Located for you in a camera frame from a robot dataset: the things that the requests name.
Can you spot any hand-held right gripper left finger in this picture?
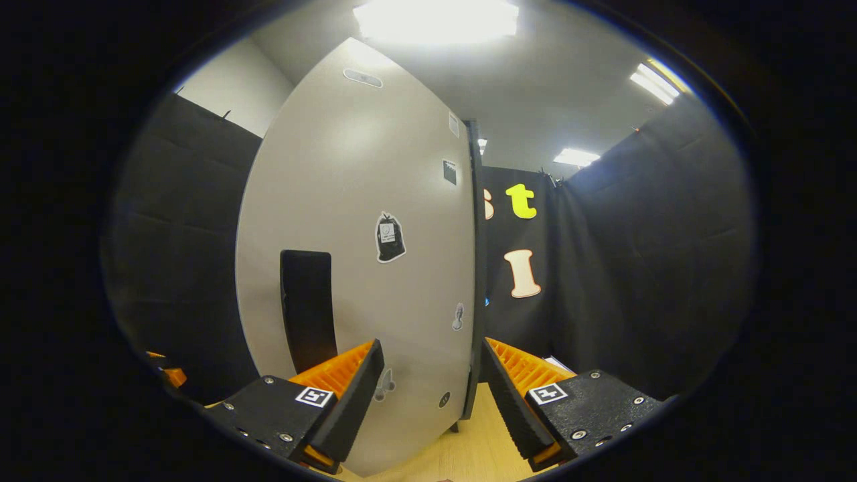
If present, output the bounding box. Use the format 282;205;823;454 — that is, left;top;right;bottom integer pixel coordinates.
204;338;386;473

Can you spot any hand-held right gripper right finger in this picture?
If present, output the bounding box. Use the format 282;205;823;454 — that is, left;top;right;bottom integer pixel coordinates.
481;336;665;473

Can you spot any black door handle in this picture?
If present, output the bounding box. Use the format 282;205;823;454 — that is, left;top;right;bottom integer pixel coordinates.
280;249;339;376

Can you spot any white cabinet door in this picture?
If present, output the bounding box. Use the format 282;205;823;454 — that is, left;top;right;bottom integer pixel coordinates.
235;37;477;478

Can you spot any black backdrop cloth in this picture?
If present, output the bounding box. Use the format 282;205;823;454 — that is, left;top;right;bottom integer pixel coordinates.
106;92;759;406

